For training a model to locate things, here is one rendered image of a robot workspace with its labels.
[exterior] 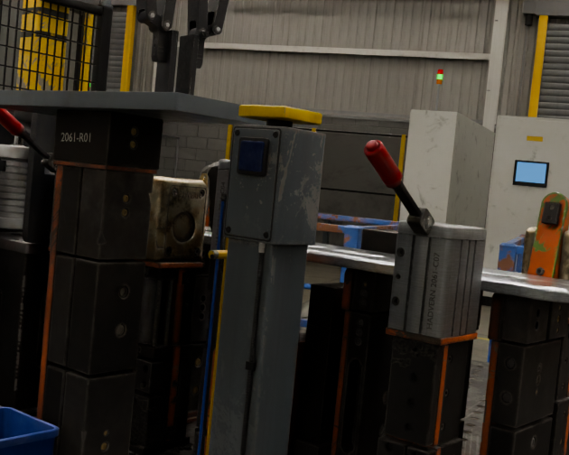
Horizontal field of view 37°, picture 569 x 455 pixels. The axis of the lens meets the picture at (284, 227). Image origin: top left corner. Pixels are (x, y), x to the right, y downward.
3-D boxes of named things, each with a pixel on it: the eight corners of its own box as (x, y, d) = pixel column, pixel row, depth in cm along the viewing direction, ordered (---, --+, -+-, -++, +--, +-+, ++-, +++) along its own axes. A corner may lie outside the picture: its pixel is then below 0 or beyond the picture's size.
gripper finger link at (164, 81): (179, 31, 91) (172, 29, 90) (172, 97, 91) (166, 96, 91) (165, 32, 93) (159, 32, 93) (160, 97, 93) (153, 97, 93)
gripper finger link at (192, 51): (180, 36, 94) (185, 37, 95) (174, 99, 94) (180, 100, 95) (193, 33, 92) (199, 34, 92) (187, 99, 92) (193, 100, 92)
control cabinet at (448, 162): (438, 278, 1156) (457, 96, 1143) (478, 283, 1135) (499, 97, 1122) (388, 292, 935) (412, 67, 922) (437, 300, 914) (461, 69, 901)
